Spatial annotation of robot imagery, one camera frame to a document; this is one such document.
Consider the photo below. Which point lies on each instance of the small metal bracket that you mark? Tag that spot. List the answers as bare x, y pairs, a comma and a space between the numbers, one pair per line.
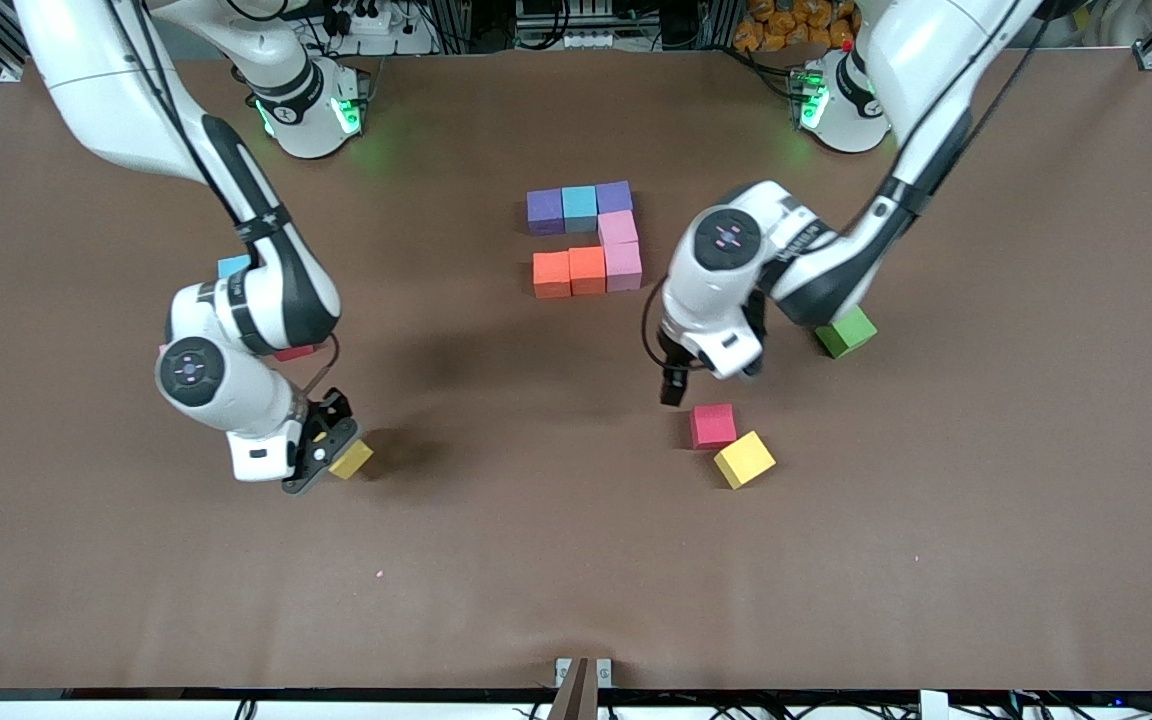
563, 668

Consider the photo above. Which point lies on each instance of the orange yellow objects bag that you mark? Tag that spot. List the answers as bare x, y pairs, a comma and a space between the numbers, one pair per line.
786, 25

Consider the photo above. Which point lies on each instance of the green foam cube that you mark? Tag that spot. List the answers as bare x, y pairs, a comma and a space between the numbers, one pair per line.
848, 335

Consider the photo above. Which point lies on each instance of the aluminium frame post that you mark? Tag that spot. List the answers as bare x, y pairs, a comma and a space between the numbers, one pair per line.
721, 25
456, 25

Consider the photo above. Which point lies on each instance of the purple foam cube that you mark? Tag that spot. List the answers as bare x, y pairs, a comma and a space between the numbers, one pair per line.
614, 197
544, 213

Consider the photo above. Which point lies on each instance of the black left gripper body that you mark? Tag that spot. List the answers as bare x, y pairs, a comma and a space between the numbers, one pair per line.
673, 365

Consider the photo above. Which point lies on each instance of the yellow foam cube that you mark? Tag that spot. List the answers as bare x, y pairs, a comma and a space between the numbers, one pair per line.
744, 459
351, 458

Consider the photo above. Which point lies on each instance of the small white box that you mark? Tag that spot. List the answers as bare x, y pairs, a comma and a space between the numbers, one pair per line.
933, 706

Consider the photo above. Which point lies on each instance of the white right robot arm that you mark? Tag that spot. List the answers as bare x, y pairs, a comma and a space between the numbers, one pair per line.
96, 90

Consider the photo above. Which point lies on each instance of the red foam cube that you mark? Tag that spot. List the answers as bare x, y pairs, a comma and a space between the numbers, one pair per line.
713, 425
296, 352

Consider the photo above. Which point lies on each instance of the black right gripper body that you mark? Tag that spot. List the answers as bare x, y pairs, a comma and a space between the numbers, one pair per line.
333, 411

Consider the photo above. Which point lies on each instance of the orange foam cube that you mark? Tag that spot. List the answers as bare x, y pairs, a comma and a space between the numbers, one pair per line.
587, 270
551, 275

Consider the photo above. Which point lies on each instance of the brown wooden strip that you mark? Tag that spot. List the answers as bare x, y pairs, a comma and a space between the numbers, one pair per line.
576, 700

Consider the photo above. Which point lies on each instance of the white power strip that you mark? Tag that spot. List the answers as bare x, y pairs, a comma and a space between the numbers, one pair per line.
376, 20

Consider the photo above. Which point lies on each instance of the cyan foam cube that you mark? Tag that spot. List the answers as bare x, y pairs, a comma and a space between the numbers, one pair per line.
233, 266
579, 208

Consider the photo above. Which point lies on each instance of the pink foam cube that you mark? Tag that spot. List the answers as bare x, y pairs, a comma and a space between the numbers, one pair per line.
618, 228
623, 268

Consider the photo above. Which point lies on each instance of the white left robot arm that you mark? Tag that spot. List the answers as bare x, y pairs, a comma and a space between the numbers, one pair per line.
716, 290

